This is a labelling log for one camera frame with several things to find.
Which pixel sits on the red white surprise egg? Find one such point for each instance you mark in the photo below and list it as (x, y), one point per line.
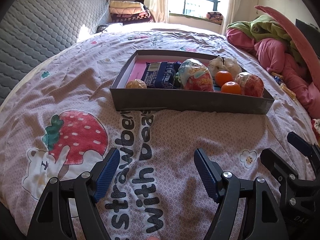
(193, 75)

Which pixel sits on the floral scrunchie at edge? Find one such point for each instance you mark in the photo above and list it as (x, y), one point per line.
(315, 123)

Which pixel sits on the dark cardboard box tray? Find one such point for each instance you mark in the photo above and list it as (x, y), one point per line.
(153, 99)

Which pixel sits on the green blanket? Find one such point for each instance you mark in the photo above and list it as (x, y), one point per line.
(245, 34)

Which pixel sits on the pink blanket pile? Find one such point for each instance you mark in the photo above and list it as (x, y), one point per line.
(273, 56)

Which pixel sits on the pink blue book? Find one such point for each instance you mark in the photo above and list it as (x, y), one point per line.
(138, 71)

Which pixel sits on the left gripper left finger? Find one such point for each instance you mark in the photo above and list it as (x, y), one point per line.
(103, 173)

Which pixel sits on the black television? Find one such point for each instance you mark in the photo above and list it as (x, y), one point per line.
(311, 33)

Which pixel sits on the walnut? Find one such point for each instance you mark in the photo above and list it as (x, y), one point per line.
(135, 84)

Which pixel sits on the small blue snack packet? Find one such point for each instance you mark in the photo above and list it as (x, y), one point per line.
(278, 78)

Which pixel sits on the yellow biscuit packet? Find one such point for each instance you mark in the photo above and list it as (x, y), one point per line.
(289, 92)

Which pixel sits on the folded blankets stack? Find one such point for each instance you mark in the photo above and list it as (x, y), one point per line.
(127, 12)

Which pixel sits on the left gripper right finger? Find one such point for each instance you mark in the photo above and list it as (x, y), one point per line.
(209, 175)

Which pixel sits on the floral cushion on sill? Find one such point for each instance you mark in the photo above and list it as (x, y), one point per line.
(215, 17)

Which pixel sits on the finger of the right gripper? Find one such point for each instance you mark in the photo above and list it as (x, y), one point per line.
(279, 168)
(305, 148)

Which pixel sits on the beige mesh scrunchie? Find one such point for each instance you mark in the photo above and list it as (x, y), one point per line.
(224, 64)

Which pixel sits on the orange mandarin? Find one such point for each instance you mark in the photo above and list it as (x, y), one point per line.
(223, 77)
(231, 88)

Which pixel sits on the cream curtain right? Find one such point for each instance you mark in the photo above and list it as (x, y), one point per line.
(231, 10)

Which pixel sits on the grey quilted headboard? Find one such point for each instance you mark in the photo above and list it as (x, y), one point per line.
(33, 31)

